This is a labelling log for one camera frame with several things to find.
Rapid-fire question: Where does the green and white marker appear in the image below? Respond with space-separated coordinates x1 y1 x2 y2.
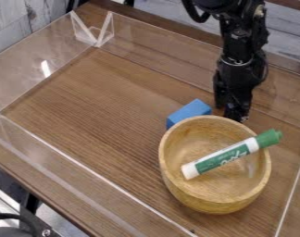
181 129 283 180

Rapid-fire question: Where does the black metal bracket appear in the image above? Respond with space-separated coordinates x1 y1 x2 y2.
21 207 64 237

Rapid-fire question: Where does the light wooden bowl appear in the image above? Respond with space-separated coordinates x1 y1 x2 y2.
159 116 272 215

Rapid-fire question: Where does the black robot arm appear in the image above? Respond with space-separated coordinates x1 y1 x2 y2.
181 0 271 122

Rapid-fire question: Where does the black cable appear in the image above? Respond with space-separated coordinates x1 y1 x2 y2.
0 212 37 237

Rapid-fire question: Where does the clear acrylic tray wall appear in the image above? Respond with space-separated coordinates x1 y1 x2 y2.
0 5 300 237

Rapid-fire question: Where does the blue foam block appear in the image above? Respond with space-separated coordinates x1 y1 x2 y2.
167 99 212 129

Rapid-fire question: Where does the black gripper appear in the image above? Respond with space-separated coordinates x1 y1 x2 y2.
213 55 268 123

